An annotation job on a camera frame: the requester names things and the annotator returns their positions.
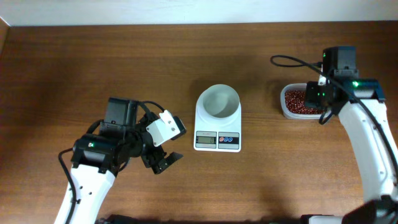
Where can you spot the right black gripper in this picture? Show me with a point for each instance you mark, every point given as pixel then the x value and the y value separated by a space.
pixel 313 95

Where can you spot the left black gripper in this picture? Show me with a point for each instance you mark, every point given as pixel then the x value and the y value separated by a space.
pixel 157 154

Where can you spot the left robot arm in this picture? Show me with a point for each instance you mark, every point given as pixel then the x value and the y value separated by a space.
pixel 129 129

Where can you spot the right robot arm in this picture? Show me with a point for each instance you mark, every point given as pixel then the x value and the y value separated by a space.
pixel 359 104

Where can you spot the white digital kitchen scale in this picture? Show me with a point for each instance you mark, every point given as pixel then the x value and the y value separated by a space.
pixel 217 134

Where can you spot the red adzuki beans in container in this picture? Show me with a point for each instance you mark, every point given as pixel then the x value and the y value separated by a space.
pixel 294 100

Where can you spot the clear plastic container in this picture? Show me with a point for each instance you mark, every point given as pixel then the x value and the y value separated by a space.
pixel 288 114

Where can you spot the white round bowl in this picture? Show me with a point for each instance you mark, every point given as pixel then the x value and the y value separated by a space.
pixel 220 101

